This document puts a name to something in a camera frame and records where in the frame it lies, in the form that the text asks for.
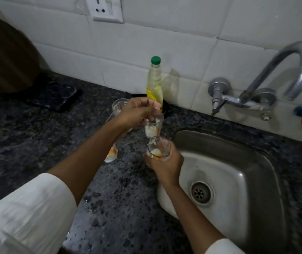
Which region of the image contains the white left sleeve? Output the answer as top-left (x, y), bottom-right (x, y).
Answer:
top-left (0, 173), bottom-right (77, 254)

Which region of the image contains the person's left forearm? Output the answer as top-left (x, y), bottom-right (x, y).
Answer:
top-left (47, 117), bottom-right (128, 207)

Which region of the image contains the yellow dish soap bottle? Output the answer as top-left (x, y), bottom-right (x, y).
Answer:
top-left (146, 56), bottom-right (164, 114)

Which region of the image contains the round wooden board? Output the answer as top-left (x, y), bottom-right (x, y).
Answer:
top-left (0, 13), bottom-right (41, 93)

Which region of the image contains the black stone slab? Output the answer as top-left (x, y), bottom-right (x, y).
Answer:
top-left (21, 74), bottom-right (83, 113)

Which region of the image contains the stainless steel sink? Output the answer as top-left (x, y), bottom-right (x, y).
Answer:
top-left (156, 129), bottom-right (290, 254)

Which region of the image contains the white sleeve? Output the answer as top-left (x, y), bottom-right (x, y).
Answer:
top-left (205, 238), bottom-right (246, 254)
top-left (0, 173), bottom-right (77, 254)

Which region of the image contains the person's right hand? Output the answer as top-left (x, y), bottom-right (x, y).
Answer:
top-left (144, 141), bottom-right (185, 187)

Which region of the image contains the chrome wall faucet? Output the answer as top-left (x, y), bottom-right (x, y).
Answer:
top-left (208, 41), bottom-right (302, 121)

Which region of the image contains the metal sink drain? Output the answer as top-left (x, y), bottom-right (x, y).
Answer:
top-left (190, 181), bottom-right (214, 204)

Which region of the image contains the person's right forearm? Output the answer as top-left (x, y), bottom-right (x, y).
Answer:
top-left (159, 182), bottom-right (227, 247)

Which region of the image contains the person's left hand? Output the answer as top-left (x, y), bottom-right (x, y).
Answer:
top-left (117, 97), bottom-right (162, 136)

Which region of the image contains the clear drinking glass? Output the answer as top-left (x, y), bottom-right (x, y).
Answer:
top-left (104, 143), bottom-right (119, 163)
top-left (146, 136), bottom-right (172, 160)
top-left (144, 112), bottom-right (165, 138)
top-left (111, 98), bottom-right (133, 133)

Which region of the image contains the white wall power socket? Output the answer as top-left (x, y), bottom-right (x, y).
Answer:
top-left (84, 0), bottom-right (124, 23)

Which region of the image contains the white right sleeve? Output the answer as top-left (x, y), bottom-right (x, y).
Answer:
top-left (205, 238), bottom-right (246, 254)

